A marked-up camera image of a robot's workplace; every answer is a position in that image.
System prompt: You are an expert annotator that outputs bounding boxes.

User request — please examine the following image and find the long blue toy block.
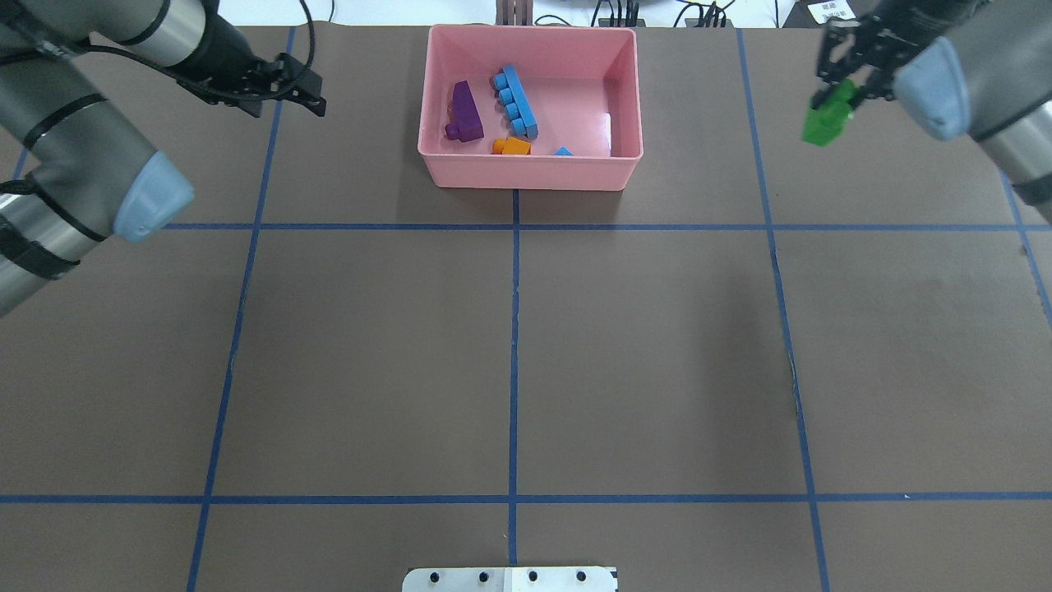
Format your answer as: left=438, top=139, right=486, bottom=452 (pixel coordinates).
left=491, top=64, right=540, bottom=140

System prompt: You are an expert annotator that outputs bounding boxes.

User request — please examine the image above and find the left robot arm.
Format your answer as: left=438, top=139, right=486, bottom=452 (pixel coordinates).
left=1, top=1, right=326, bottom=313

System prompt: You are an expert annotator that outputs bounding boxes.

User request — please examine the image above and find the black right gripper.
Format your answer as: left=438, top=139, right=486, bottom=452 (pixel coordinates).
left=815, top=1, right=958, bottom=104

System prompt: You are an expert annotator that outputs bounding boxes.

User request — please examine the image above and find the pink plastic box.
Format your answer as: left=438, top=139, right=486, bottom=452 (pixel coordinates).
left=418, top=24, right=644, bottom=192

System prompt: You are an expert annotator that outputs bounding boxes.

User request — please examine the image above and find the orange toy block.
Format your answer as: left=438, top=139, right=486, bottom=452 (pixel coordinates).
left=491, top=137, right=533, bottom=156

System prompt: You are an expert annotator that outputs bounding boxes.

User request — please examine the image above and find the purple toy block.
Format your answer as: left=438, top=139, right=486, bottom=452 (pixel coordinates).
left=445, top=80, right=485, bottom=143

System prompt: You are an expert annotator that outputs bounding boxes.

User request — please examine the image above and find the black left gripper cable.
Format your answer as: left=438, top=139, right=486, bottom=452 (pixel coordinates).
left=0, top=0, right=317, bottom=104

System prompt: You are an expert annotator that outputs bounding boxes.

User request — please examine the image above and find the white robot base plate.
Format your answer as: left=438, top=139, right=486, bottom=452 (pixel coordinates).
left=401, top=566, right=620, bottom=591

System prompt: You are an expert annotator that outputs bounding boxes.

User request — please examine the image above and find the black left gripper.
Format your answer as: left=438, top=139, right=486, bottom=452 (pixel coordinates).
left=177, top=8, right=327, bottom=118

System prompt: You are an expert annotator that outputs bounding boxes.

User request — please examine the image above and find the green toy block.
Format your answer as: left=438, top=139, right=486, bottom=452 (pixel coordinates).
left=801, top=79, right=857, bottom=147

